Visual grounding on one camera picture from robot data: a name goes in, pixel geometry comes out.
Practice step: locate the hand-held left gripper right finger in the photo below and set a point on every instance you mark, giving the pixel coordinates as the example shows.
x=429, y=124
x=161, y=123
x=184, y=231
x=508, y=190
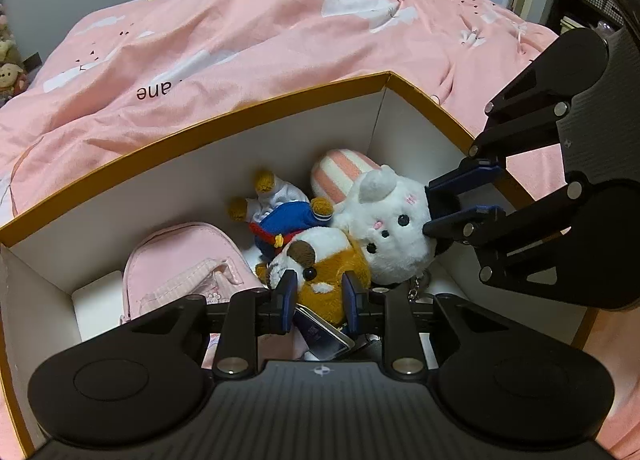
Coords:
x=350, y=304

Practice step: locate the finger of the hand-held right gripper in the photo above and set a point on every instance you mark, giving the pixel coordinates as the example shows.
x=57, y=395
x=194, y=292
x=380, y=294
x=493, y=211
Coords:
x=465, y=175
x=462, y=223

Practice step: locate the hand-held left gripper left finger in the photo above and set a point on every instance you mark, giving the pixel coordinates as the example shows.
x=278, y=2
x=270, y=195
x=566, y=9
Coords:
x=289, y=301

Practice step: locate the brown and white dog plush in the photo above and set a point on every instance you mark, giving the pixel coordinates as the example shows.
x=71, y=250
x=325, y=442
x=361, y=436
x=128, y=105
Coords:
x=327, y=265

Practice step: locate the white bunny plush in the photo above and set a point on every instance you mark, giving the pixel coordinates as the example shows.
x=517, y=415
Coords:
x=395, y=235

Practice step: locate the blue and white duck plush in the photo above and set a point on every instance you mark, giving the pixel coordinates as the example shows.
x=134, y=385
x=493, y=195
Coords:
x=286, y=226

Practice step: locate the pink fabric pouch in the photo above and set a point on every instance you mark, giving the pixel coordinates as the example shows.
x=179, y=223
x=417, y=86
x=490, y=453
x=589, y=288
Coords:
x=175, y=260

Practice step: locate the pink striped plush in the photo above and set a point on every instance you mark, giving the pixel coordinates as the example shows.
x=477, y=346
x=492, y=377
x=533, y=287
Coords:
x=336, y=172

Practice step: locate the orange cardboard box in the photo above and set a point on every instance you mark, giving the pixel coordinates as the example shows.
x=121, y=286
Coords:
x=240, y=154

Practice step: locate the pink printed blanket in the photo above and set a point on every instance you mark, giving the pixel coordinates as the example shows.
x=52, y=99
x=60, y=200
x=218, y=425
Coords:
x=300, y=39

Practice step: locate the pile of plush toys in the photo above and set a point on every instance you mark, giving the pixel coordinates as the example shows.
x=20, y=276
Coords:
x=7, y=75

